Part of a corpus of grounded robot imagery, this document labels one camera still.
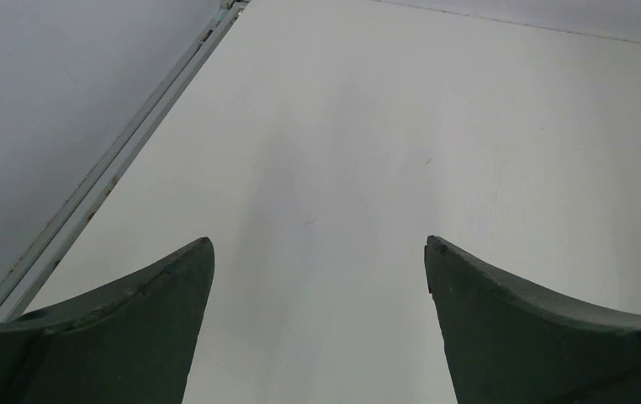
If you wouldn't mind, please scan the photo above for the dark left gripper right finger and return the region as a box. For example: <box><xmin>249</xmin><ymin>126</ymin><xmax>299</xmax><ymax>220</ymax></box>
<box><xmin>424</xmin><ymin>236</ymin><xmax>641</xmax><ymax>403</ymax></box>

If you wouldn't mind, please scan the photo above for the aluminium frame rail left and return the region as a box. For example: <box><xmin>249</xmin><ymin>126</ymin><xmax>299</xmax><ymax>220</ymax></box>
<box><xmin>0</xmin><ymin>1</ymin><xmax>246</xmax><ymax>321</ymax></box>

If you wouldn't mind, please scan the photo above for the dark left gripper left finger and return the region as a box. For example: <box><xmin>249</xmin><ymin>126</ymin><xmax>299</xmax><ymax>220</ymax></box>
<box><xmin>0</xmin><ymin>237</ymin><xmax>215</xmax><ymax>403</ymax></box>

